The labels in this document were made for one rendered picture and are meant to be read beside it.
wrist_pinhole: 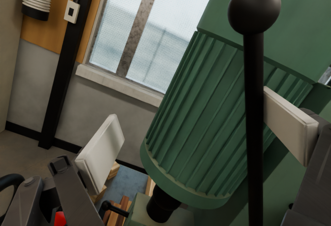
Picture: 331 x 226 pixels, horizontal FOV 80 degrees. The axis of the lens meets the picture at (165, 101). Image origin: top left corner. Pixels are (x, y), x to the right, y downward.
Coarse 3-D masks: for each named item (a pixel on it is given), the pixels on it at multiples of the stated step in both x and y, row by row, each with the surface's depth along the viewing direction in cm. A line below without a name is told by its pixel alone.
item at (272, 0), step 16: (240, 0) 13; (256, 0) 12; (272, 0) 12; (240, 16) 13; (256, 16) 13; (272, 16) 13; (240, 32) 14; (256, 32) 14; (256, 48) 14; (256, 64) 15; (256, 80) 15; (256, 96) 16; (256, 112) 16; (256, 128) 17; (256, 144) 17; (256, 160) 18; (256, 176) 18; (256, 192) 19; (256, 208) 20; (256, 224) 20
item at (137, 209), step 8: (136, 200) 41; (144, 200) 42; (136, 208) 39; (144, 208) 40; (128, 216) 41; (136, 216) 38; (144, 216) 38; (176, 216) 42; (184, 216) 42; (192, 216) 43; (128, 224) 37; (136, 224) 37; (144, 224) 37; (152, 224) 38; (160, 224) 38; (168, 224) 39; (176, 224) 40; (184, 224) 41; (192, 224) 41
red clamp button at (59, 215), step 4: (56, 212) 37; (60, 212) 37; (56, 216) 36; (60, 216) 36; (64, 216) 37; (56, 220) 36; (60, 220) 36; (64, 220) 36; (56, 224) 35; (60, 224) 35; (64, 224) 36
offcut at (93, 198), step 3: (105, 186) 56; (102, 189) 55; (105, 189) 56; (87, 192) 55; (102, 192) 55; (93, 195) 54; (96, 195) 53; (99, 195) 55; (102, 195) 57; (93, 198) 54; (96, 198) 54; (99, 198) 56; (93, 201) 54; (96, 201) 55
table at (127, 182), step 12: (120, 168) 70; (108, 180) 64; (120, 180) 66; (132, 180) 68; (144, 180) 70; (108, 192) 60; (120, 192) 62; (132, 192) 64; (144, 192) 66; (96, 204) 55
